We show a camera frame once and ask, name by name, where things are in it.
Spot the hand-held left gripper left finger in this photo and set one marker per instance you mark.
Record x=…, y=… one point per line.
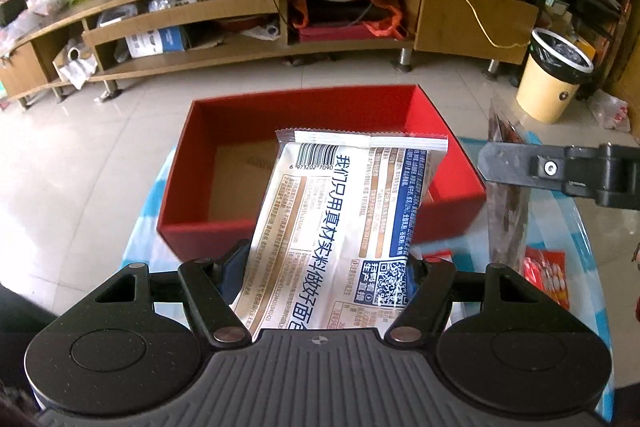
x=234, y=274

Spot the blue white carton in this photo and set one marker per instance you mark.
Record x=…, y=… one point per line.
x=150, y=42

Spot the yellow trash bin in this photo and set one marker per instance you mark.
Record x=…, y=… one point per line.
x=545, y=92

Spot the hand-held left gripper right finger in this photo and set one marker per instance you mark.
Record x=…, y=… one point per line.
x=416, y=279

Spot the white bread packet blue print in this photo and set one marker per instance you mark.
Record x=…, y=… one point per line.
x=340, y=227

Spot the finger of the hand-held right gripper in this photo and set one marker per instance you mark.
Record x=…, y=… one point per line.
x=505, y=164

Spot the red cardboard box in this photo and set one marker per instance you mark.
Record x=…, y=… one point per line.
x=320, y=112

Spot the clear plastic bag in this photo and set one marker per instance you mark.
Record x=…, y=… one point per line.
x=610, y=109

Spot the blue checkered tablecloth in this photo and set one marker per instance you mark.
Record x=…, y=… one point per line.
x=565, y=232

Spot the clear packet dark snack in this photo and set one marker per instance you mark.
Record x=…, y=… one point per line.
x=505, y=217

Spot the orange plastic bag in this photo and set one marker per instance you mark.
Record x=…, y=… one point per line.
x=385, y=19

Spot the dark furniture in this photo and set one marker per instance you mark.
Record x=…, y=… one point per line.
x=25, y=317

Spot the wooden TV stand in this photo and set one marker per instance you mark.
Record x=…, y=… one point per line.
x=200, y=9

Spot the crumpled white paper bag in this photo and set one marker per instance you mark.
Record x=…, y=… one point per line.
x=75, y=72

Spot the dark woven basket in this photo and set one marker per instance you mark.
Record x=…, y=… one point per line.
x=12, y=11

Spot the red snack packet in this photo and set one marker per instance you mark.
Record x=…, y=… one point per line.
x=547, y=277

